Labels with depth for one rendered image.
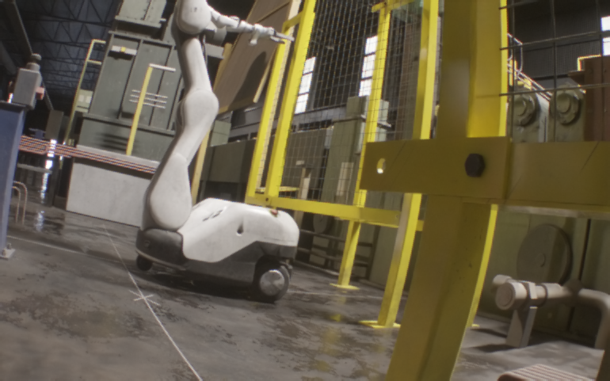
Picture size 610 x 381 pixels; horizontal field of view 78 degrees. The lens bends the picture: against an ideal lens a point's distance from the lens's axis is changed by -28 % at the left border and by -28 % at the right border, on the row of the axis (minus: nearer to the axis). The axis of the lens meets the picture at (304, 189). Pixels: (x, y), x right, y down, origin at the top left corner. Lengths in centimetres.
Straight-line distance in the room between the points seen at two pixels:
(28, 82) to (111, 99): 337
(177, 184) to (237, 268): 39
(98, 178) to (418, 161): 384
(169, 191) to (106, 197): 229
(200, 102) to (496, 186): 171
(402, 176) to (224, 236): 142
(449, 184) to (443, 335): 13
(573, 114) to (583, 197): 214
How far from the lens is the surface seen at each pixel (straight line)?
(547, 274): 231
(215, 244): 185
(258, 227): 190
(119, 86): 506
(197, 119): 200
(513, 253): 251
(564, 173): 35
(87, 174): 419
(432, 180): 44
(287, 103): 283
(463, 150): 42
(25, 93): 171
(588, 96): 229
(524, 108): 267
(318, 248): 405
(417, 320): 44
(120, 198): 422
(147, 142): 499
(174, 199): 196
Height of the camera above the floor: 35
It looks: 3 degrees up
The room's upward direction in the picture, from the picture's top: 10 degrees clockwise
